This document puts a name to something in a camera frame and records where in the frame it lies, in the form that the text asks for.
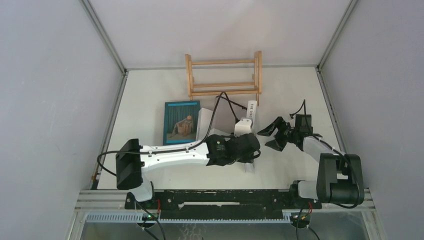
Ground white small book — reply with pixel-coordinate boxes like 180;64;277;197
209;128;231;136

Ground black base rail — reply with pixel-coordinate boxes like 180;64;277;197
124;189;322;221

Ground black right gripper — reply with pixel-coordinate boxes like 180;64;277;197
256;116;299;152

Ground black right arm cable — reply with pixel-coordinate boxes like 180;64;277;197
289;99;364;209

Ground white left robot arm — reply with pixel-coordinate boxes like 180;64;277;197
115;133;261;209

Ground teal Humor book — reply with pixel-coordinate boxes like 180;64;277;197
162;100;201;146

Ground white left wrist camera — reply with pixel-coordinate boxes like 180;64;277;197
234;117;253;137

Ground white thick book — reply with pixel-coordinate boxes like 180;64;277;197
196;107;214;141

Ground grey notebook with elastic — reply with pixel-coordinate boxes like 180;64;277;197
212;94;248;134

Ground white Singularity palm book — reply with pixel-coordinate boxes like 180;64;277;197
244;100;258;174

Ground wooden book rack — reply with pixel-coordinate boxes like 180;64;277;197
185;50;263;103

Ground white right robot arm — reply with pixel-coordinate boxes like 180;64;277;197
257;114;365;209

